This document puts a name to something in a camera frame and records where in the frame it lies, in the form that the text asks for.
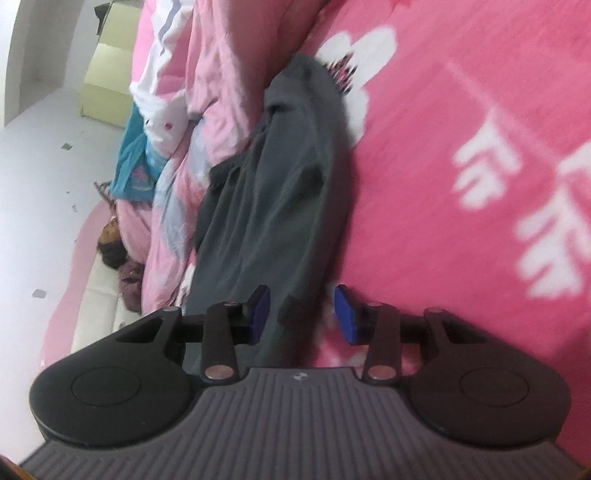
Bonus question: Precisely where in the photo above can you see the sleeping person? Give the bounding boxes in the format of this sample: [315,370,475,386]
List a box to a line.
[39,203,149,366]

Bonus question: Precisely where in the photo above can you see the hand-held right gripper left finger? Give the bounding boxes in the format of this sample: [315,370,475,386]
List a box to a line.
[115,285,271,384]

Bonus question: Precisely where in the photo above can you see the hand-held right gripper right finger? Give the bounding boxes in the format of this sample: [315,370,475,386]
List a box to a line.
[335,285,485,386]

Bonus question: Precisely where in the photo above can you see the pink and white quilt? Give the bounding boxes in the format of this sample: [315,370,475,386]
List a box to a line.
[129,0,334,319]

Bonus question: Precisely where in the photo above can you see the dark grey pants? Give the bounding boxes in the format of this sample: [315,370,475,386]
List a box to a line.
[193,53,354,369]

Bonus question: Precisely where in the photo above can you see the teal printed cloth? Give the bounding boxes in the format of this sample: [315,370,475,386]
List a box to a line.
[110,102,160,205]

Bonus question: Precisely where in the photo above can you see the pale yellow cabinet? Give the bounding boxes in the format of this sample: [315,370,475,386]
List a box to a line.
[79,0,149,130]

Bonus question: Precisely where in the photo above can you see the pink floral fleece blanket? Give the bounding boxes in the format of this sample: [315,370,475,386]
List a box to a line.
[272,0,591,384]

